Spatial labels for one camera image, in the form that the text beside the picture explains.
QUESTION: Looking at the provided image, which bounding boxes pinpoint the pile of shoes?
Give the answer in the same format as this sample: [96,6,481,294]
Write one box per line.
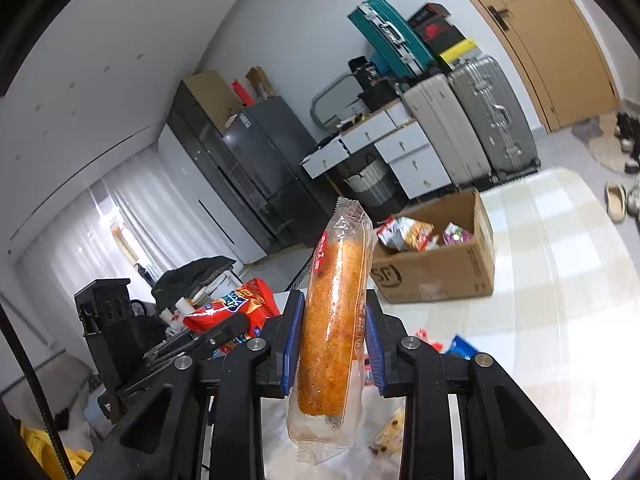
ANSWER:
[612,110,640,218]

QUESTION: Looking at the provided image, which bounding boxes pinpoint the dark grey refrigerator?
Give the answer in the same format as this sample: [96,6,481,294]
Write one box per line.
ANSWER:
[222,95,341,248]

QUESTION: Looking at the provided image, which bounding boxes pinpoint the black red shoe box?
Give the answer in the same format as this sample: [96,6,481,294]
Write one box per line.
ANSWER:
[407,3,451,26]

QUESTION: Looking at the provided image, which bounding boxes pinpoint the black storage box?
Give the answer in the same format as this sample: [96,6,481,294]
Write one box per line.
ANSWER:
[367,77,401,111]

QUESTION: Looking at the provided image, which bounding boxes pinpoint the round beige door mat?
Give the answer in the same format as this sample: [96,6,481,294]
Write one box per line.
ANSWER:
[587,115,640,173]

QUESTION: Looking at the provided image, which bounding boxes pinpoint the black cable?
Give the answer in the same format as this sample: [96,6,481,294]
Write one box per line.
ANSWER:
[0,305,76,480]

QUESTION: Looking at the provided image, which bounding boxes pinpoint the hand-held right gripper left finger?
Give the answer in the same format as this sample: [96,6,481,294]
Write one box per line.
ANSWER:
[75,290,307,480]

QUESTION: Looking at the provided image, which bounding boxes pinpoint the teal suitcase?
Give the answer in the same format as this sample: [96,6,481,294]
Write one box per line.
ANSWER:
[347,0,436,81]

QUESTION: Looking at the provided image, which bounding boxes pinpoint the plain black shoe box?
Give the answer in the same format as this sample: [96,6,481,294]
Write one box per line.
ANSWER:
[430,27,468,56]

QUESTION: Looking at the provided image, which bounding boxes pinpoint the wooden door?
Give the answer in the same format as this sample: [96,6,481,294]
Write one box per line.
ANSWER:
[432,0,621,133]

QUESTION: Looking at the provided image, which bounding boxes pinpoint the black bag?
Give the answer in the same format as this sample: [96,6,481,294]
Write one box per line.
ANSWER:
[348,56,381,86]

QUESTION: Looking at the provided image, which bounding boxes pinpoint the beige cushion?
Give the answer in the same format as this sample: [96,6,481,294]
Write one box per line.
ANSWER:
[0,352,108,451]

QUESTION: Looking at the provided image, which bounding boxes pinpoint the white drawer desk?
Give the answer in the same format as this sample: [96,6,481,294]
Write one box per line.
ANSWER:
[300,100,453,201]

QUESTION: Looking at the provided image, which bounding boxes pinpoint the grey framed mirror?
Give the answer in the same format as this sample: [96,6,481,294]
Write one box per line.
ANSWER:
[310,72,366,128]

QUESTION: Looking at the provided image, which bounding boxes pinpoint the dark glass cabinet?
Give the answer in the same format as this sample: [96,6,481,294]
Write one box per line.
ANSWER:
[166,80,281,251]

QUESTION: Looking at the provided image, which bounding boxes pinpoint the clear cookie packet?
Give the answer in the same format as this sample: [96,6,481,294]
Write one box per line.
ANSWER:
[372,405,407,456]

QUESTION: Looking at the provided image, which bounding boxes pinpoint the yellow black shoe box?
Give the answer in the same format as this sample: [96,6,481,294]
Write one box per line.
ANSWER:
[439,39,481,68]

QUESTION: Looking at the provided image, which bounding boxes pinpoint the silver suitcase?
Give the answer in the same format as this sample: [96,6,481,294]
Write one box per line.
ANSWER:
[446,54,541,181]

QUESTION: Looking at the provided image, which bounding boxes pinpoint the purple grape candy packet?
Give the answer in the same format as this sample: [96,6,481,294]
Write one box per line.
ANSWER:
[442,222,476,246]

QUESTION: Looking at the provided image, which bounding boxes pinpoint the tall flat cardboard box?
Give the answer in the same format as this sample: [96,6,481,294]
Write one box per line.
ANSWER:
[181,71,241,133]

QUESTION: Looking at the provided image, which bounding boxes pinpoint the dark door handle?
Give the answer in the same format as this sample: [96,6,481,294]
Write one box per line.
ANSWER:
[487,5,513,31]

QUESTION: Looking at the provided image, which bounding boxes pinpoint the brown cardboard box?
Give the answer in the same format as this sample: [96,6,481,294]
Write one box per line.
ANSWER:
[367,191,496,305]

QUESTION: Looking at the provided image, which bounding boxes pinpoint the red chip packet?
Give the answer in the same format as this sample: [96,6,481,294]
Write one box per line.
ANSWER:
[182,277,281,356]

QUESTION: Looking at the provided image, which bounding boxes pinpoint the white wardrobe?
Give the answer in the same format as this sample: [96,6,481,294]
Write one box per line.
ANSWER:
[155,125,266,266]

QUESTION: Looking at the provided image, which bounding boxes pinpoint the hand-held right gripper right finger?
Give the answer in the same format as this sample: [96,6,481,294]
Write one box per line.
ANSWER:
[364,290,592,480]

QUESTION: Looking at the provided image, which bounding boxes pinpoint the beige suitcase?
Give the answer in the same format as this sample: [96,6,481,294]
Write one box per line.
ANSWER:
[402,72,493,188]

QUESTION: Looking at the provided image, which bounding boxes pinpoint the orange bread roll packet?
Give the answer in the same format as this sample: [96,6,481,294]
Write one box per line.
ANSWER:
[286,197,379,468]

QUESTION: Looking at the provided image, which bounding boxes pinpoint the grey doormat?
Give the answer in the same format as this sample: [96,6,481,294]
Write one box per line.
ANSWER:
[571,117,603,141]

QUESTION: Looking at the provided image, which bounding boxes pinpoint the white curtain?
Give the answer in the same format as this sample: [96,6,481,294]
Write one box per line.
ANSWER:
[20,170,171,301]

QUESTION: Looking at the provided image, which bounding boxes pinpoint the yellow clothing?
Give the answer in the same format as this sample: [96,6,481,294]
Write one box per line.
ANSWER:
[20,422,93,480]

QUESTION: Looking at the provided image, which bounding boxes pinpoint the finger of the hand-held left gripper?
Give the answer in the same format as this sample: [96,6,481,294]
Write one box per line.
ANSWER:
[144,312,251,361]

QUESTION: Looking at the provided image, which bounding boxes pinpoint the blue snack packet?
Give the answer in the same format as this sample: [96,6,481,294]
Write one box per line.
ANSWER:
[444,335,482,361]

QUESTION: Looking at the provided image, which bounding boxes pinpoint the woven laundry basket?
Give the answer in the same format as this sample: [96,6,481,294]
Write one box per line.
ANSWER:
[342,155,401,208]

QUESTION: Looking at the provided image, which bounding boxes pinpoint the beige slipper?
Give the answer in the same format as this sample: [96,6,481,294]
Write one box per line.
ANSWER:
[604,182,628,223]

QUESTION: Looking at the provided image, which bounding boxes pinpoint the orange patterned snack packet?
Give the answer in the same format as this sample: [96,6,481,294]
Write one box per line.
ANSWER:
[376,216,435,252]

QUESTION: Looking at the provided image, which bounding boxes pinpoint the black jacket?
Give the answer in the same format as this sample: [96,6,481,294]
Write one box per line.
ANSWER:
[151,256,236,306]

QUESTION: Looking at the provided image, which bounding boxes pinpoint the brown paper bag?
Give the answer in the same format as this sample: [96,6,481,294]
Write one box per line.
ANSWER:
[245,66,276,101]

